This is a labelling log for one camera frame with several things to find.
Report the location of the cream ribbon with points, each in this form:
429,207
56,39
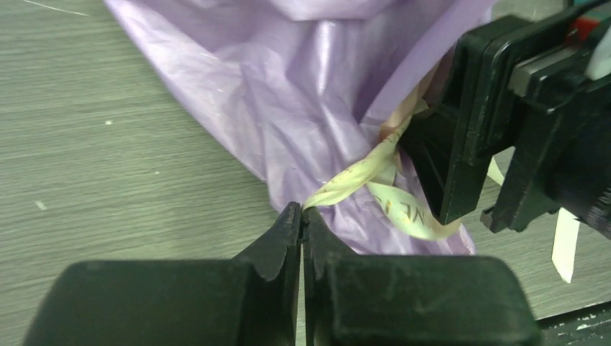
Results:
377,171

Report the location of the purple wrapping paper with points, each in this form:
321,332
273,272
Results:
297,90

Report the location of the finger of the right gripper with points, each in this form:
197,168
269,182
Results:
435,139
535,130

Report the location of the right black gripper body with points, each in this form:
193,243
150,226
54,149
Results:
577,71

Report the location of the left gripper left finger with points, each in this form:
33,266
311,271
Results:
250,299

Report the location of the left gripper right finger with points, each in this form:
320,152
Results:
353,299

